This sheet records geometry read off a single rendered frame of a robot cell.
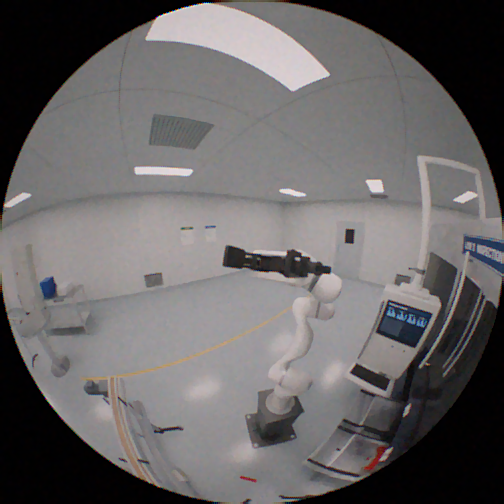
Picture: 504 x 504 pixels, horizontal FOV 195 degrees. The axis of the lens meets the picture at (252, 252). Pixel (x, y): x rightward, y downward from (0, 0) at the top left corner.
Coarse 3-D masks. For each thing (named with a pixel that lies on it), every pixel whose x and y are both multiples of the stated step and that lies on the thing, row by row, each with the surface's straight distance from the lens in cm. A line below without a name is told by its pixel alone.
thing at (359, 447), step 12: (348, 444) 117; (360, 444) 124; (372, 444) 128; (384, 444) 133; (336, 456) 116; (348, 456) 120; (360, 456) 124; (372, 456) 128; (336, 468) 114; (348, 468) 121; (360, 468) 125
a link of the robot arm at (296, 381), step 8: (296, 368) 85; (288, 376) 81; (296, 376) 81; (304, 376) 82; (288, 384) 82; (296, 384) 81; (304, 384) 81; (280, 392) 95; (288, 392) 92; (296, 392) 85; (304, 392) 86
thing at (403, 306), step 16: (400, 288) 128; (384, 304) 130; (400, 304) 128; (416, 304) 129; (432, 304) 131; (384, 320) 135; (400, 320) 133; (416, 320) 134; (432, 320) 136; (384, 336) 142; (400, 336) 140; (416, 336) 141; (368, 352) 155; (384, 352) 152; (400, 352) 150; (416, 352) 150; (384, 368) 163; (400, 368) 161
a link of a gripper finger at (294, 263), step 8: (288, 256) 15; (296, 256) 17; (288, 264) 15; (296, 264) 16; (304, 264) 18; (312, 264) 20; (320, 264) 20; (288, 272) 15; (296, 272) 18; (304, 272) 18; (312, 272) 20
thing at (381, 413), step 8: (376, 400) 139; (384, 400) 141; (376, 408) 136; (384, 408) 139; (392, 408) 143; (400, 408) 147; (368, 416) 131; (376, 416) 134; (384, 416) 137; (392, 416) 141; (400, 416) 145; (360, 424) 126; (368, 424) 129; (376, 424) 132; (384, 424) 135; (392, 424) 139; (384, 432) 132; (392, 432) 133
